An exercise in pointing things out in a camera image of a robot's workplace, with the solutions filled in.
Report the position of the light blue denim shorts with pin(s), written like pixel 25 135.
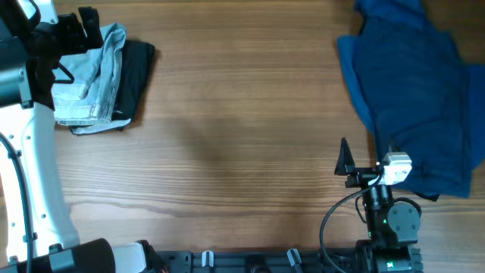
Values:
pixel 89 100

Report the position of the blue garment pile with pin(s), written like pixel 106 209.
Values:
pixel 412 90

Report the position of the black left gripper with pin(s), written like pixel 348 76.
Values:
pixel 76 29

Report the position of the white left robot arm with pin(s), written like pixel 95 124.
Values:
pixel 41 235

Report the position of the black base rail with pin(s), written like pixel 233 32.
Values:
pixel 294 260

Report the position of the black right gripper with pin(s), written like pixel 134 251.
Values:
pixel 364 177

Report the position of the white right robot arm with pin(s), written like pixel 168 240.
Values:
pixel 392 223

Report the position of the folded black shorts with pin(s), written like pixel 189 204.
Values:
pixel 137 62

